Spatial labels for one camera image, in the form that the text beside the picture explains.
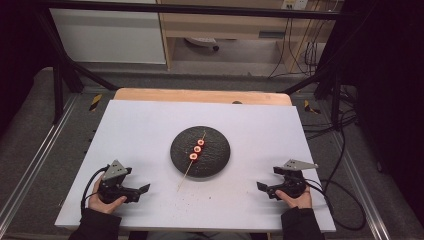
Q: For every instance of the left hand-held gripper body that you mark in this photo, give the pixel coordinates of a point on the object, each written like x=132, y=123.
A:
x=113, y=171

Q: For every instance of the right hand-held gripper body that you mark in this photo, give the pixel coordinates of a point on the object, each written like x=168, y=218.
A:
x=293, y=180

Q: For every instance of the thin bamboo skewer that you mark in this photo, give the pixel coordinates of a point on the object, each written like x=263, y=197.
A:
x=185, y=176

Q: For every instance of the round black plate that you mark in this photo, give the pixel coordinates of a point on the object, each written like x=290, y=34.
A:
x=213, y=160

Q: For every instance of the person's right hand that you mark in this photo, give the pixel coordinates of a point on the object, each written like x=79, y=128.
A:
x=298, y=201

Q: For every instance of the person's left hand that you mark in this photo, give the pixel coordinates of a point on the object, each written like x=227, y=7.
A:
x=101, y=205

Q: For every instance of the wooden table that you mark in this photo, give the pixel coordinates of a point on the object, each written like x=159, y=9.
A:
x=200, y=96

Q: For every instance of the white cabinet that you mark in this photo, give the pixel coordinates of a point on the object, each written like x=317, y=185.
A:
x=106, y=36

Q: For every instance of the black curtain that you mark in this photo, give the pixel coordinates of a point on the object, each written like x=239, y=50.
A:
x=20, y=50
x=390, y=83

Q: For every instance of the white device with black wheel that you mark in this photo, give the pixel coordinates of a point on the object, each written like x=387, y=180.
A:
x=201, y=41

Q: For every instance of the light wooden desk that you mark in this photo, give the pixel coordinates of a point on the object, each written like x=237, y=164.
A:
x=226, y=25

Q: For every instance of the white power socket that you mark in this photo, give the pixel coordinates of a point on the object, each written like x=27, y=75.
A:
x=295, y=4

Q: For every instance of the aluminium floor rail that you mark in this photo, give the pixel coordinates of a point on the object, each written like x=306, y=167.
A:
x=33, y=163
x=375, y=226

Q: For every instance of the black metal frame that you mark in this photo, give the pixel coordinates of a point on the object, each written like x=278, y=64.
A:
x=200, y=9

